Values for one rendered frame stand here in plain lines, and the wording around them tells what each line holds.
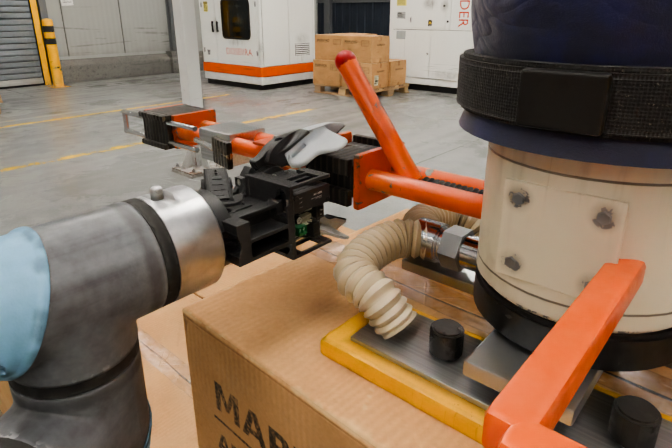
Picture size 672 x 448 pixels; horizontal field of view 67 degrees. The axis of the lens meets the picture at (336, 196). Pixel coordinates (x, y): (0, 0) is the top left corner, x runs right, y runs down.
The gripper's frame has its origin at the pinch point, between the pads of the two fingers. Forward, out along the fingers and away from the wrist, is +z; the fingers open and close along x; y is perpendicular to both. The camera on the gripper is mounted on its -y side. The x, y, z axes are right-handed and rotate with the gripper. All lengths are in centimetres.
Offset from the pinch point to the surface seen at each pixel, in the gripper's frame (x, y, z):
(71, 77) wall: -82, -972, 343
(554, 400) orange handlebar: 1.9, 33.2, -23.0
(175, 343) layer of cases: -51, -54, 4
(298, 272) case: -11.2, -1.5, -5.3
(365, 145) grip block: 3.0, 1.8, 3.3
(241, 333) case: -11.2, 3.1, -17.4
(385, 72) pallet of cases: -69, -437, 596
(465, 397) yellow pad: -9.7, 24.4, -12.9
